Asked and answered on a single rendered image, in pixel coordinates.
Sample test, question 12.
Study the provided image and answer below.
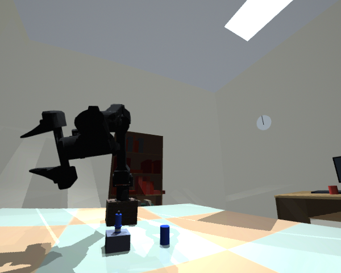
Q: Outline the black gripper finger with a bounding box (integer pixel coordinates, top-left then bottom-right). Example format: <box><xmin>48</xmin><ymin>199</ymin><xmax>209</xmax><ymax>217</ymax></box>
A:
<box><xmin>20</xmin><ymin>119</ymin><xmax>51</xmax><ymax>138</ymax></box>
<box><xmin>29</xmin><ymin>166</ymin><xmax>61</xmax><ymax>184</ymax></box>

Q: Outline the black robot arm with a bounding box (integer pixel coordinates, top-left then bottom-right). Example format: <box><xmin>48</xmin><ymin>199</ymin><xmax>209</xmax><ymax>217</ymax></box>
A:
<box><xmin>72</xmin><ymin>104</ymin><xmax>133</xmax><ymax>202</ymax></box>

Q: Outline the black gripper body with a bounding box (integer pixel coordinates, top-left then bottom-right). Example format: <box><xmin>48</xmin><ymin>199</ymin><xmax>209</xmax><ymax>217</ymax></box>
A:
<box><xmin>42</xmin><ymin>110</ymin><xmax>91</xmax><ymax>190</ymax></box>

